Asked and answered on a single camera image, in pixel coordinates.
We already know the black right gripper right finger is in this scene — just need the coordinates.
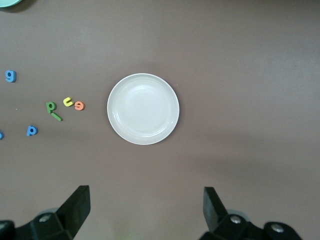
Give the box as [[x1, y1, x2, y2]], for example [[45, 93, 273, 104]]
[[202, 186, 301, 240]]

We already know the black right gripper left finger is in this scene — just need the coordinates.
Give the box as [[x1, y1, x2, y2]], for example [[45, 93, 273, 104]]
[[15, 185, 91, 240]]

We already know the green foam letter p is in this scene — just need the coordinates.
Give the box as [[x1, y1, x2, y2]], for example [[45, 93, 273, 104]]
[[45, 101, 57, 114]]

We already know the blue foam letter p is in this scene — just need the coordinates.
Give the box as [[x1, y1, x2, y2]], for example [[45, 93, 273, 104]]
[[26, 124, 39, 137]]

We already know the beige round plate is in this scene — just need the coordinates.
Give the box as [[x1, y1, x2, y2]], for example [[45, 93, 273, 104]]
[[106, 72, 180, 146]]

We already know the brown table cover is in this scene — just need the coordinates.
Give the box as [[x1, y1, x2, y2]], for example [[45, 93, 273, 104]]
[[0, 0, 320, 240]]

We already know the blue foam letter g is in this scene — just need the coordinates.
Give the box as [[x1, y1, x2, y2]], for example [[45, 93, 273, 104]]
[[5, 69, 17, 83]]

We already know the pale green round plate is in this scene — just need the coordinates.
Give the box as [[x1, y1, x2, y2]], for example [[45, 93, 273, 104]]
[[0, 0, 22, 8]]

